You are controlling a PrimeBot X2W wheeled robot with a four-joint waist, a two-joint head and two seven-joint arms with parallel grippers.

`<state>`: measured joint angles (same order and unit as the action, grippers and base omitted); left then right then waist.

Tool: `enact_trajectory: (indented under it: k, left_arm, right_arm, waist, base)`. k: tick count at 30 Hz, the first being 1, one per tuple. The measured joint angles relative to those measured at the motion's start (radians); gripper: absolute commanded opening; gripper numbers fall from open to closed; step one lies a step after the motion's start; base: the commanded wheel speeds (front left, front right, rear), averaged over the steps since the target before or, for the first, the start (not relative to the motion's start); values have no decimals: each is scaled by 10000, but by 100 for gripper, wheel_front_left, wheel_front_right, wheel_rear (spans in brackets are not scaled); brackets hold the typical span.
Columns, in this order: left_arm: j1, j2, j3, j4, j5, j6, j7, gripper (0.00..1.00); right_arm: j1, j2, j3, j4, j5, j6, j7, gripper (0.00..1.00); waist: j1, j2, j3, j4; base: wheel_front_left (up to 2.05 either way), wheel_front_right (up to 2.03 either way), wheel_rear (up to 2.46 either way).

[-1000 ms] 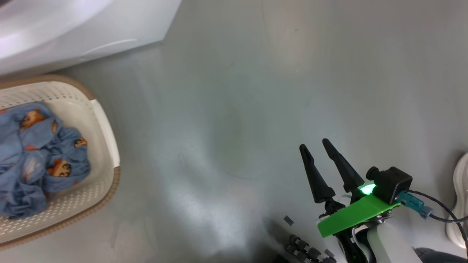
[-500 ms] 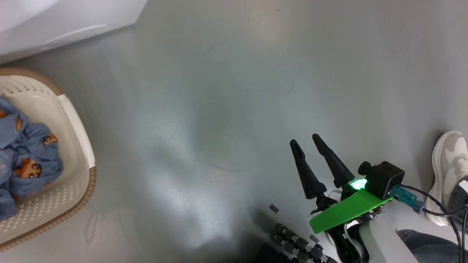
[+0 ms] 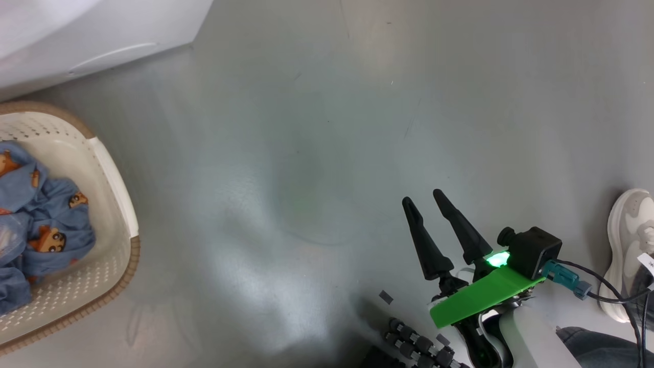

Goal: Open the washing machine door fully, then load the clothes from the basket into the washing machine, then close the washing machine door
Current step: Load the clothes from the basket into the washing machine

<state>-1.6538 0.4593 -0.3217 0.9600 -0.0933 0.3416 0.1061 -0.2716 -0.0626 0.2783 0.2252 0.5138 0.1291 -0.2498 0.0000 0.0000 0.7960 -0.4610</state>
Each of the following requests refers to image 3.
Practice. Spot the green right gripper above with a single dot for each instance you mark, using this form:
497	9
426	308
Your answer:
480	299

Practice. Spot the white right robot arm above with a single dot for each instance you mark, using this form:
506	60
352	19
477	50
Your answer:
531	342

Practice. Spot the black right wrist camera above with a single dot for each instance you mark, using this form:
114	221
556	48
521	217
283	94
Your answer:
531	250

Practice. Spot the cream perforated laundry basket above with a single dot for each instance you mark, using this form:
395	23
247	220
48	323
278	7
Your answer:
110	204

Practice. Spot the white sneaker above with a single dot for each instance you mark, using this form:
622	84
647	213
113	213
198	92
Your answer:
626	240

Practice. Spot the teal right camera connector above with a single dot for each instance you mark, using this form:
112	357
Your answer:
564	278

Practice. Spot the white front-load washing machine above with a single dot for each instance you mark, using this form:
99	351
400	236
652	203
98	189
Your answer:
76	30

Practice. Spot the round white filter cover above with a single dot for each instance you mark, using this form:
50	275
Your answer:
122	60

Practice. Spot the blue jeans leg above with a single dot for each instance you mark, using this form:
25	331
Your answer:
603	350

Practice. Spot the black ribbed flexible conduit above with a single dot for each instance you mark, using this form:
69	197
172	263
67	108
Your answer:
419	345

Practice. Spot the blue cartoon print garment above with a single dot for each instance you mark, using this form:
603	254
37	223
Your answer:
51	214

